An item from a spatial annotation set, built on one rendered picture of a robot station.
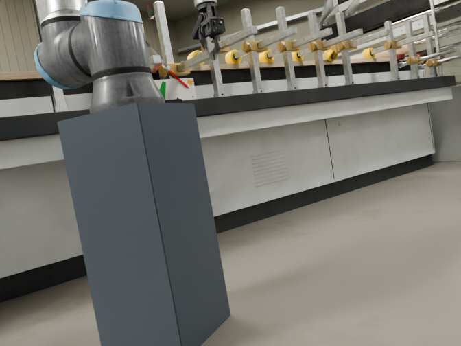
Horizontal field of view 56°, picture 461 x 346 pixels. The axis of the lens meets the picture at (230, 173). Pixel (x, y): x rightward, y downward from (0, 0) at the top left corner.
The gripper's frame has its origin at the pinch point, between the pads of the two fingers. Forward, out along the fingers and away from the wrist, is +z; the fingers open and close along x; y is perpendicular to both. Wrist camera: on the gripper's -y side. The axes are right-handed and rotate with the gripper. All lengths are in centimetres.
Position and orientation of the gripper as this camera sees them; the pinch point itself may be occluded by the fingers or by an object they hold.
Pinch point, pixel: (213, 58)
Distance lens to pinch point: 180.8
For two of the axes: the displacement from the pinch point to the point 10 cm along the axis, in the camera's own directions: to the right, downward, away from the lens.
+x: 8.0, -1.8, 5.7
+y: 5.7, -0.6, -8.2
